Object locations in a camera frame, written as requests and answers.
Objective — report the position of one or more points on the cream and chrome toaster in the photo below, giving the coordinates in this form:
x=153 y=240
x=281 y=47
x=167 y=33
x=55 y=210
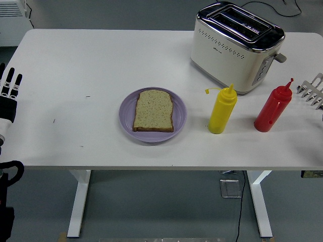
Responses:
x=227 y=63

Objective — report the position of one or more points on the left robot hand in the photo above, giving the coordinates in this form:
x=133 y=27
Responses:
x=8 y=108

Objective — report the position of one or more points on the metal floor socket plate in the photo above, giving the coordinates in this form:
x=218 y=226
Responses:
x=230 y=188

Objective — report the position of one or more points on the purple round plate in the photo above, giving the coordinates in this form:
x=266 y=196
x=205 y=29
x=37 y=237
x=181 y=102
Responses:
x=126 y=118

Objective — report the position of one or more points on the white heater unit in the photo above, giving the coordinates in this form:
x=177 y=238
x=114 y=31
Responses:
x=12 y=27

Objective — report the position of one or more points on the white table leg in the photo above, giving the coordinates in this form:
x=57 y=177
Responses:
x=261 y=201
x=78 y=201

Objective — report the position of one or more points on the table control panel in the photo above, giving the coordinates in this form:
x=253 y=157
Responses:
x=311 y=174

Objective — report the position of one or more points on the bread slice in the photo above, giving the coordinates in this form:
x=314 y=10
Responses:
x=154 y=111

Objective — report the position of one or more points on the red squeeze bottle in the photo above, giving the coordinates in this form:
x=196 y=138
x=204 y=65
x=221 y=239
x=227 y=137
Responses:
x=273 y=108

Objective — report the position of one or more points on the yellow squeeze bottle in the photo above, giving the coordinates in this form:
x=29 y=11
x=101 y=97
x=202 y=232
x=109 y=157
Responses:
x=222 y=113

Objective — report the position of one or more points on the silver metal toast rack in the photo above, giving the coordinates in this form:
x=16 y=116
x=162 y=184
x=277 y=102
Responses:
x=314 y=94

